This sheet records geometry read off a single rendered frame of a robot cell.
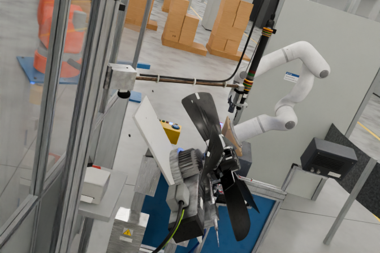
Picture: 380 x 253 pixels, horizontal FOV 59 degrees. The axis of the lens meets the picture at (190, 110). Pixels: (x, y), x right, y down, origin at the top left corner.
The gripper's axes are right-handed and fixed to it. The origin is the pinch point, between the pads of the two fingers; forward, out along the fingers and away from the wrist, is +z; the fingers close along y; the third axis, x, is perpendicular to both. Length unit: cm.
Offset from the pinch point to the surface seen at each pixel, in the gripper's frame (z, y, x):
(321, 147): 3, 24, -52
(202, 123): -4, -54, -24
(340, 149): 2, 35, -60
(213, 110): -9, -45, -21
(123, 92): -17, -100, -21
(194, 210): 19, -79, -52
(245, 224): 24, -58, -63
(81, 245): 80, -84, 8
